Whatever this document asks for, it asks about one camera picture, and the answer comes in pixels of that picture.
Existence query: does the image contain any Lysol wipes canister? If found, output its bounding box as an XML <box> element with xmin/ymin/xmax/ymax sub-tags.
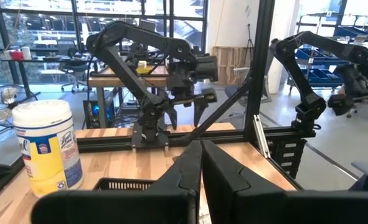
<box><xmin>11</xmin><ymin>99</ymin><xmax>84</xmax><ymax>198</ymax></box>

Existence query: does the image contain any yellow object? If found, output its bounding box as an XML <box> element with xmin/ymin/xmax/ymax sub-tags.
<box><xmin>136</xmin><ymin>60</ymin><xmax>154</xmax><ymax>76</ymax></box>

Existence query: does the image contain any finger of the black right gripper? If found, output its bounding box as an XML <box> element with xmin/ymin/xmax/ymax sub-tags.
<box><xmin>193</xmin><ymin>88</ymin><xmax>218</xmax><ymax>128</ymax></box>
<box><xmin>164</xmin><ymin>103</ymin><xmax>179</xmax><ymax>131</ymax></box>

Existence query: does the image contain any black box with white labels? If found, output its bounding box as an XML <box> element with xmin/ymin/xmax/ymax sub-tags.
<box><xmin>272</xmin><ymin>138</ymin><xmax>308</xmax><ymax>180</ymax></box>

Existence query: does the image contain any shelf with blue bins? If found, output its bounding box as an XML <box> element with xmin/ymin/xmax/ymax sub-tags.
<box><xmin>295</xmin><ymin>11</ymin><xmax>368</xmax><ymax>88</ymax></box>

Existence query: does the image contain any wooden top workbench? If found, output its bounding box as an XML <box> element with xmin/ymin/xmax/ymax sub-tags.
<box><xmin>88</xmin><ymin>64</ymin><xmax>171</xmax><ymax>129</ymax></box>

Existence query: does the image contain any grey office chair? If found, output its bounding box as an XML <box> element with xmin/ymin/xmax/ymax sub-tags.
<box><xmin>223</xmin><ymin>67</ymin><xmax>273</xmax><ymax>119</ymax></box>

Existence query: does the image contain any black tripod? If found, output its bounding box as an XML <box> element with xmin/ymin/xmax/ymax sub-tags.
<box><xmin>243</xmin><ymin>24</ymin><xmax>255</xmax><ymax>63</ymax></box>

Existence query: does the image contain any black aluminium table frame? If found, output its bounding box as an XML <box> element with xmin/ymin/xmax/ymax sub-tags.
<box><xmin>0</xmin><ymin>0</ymin><xmax>317</xmax><ymax>206</ymax></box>

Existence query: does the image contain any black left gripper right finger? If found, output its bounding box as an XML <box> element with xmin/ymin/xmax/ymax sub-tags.
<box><xmin>202</xmin><ymin>139</ymin><xmax>368</xmax><ymax>224</ymax></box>

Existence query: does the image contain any dark top desk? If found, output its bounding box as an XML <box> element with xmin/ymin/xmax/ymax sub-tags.
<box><xmin>1</xmin><ymin>55</ymin><xmax>90</xmax><ymax>97</ymax></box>

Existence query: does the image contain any wooden pallet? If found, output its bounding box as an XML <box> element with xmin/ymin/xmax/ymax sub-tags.
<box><xmin>212</xmin><ymin>46</ymin><xmax>253</xmax><ymax>86</ymax></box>

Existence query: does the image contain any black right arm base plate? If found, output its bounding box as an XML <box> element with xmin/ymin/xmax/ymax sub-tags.
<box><xmin>130</xmin><ymin>123</ymin><xmax>171</xmax><ymax>151</ymax></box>

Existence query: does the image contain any black floor fan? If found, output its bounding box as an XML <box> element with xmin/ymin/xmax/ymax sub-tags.
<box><xmin>0</xmin><ymin>84</ymin><xmax>28</xmax><ymax>137</ymax></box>

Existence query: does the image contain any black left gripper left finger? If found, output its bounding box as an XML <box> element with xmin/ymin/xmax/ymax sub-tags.
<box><xmin>31</xmin><ymin>140</ymin><xmax>202</xmax><ymax>224</ymax></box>

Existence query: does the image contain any black plastic basket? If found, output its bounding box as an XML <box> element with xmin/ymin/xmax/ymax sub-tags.
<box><xmin>92</xmin><ymin>177</ymin><xmax>156</xmax><ymax>191</ymax></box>

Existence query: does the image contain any black office chair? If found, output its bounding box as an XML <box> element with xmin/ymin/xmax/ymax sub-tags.
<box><xmin>60</xmin><ymin>48</ymin><xmax>90</xmax><ymax>93</ymax></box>

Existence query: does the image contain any computer tower with blue light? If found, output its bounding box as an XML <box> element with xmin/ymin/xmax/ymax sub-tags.
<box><xmin>83</xmin><ymin>99</ymin><xmax>116</xmax><ymax>129</ymax></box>

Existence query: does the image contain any silver aluminium bracket strip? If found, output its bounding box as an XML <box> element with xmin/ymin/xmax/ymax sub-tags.
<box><xmin>252</xmin><ymin>114</ymin><xmax>271</xmax><ymax>159</ymax></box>

